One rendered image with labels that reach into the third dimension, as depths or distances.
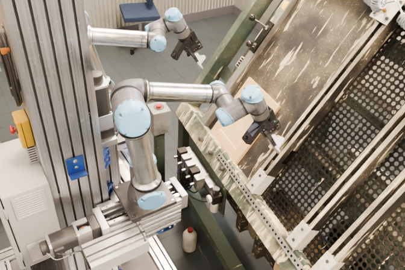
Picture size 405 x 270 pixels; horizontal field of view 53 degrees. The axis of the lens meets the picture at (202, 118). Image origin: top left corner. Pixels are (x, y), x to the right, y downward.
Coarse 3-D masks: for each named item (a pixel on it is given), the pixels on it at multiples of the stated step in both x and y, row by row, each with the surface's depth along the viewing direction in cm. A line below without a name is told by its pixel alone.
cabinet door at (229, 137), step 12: (252, 84) 234; (264, 96) 225; (276, 108) 217; (240, 120) 234; (252, 120) 228; (216, 132) 246; (228, 132) 239; (240, 132) 232; (228, 144) 236; (240, 144) 229; (252, 144) 225; (240, 156) 227
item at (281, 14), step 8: (288, 0) 227; (296, 0) 227; (280, 8) 230; (288, 8) 228; (280, 16) 229; (280, 24) 232; (272, 32) 233; (264, 40) 234; (248, 56) 239; (256, 56) 238; (240, 64) 242; (248, 64) 239; (240, 72) 241; (232, 80) 244; (240, 80) 244; (232, 88) 245; (208, 112) 253; (208, 120) 252
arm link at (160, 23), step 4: (156, 20) 200; (160, 20) 198; (164, 20) 197; (148, 24) 200; (152, 24) 198; (156, 24) 197; (160, 24) 198; (164, 24) 197; (148, 28) 198; (152, 28) 195; (160, 28) 194; (164, 28) 198; (168, 32) 201
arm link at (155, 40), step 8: (88, 32) 182; (96, 32) 184; (104, 32) 184; (112, 32) 185; (120, 32) 186; (128, 32) 187; (136, 32) 188; (144, 32) 189; (152, 32) 190; (160, 32) 191; (96, 40) 185; (104, 40) 185; (112, 40) 185; (120, 40) 186; (128, 40) 186; (136, 40) 187; (144, 40) 187; (152, 40) 186; (160, 40) 186; (152, 48) 188; (160, 48) 188
